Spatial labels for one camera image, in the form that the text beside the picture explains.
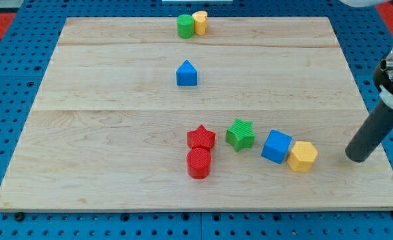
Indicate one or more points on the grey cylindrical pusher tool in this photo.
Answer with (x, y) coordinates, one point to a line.
(371, 133)

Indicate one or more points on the wooden board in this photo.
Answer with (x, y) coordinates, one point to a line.
(107, 131)

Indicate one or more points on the blue triangle block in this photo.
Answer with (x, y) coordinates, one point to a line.
(187, 75)

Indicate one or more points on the red star block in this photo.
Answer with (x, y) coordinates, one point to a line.
(201, 138)

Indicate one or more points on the green star block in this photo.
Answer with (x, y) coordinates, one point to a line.
(240, 135)

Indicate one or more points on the blue cube block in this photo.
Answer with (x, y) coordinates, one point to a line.
(276, 146)

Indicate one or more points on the green cylinder block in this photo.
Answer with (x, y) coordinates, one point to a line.
(185, 26)

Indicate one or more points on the yellow hexagon block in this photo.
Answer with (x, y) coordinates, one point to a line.
(302, 156)

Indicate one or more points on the red cylinder block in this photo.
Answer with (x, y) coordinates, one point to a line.
(198, 163)

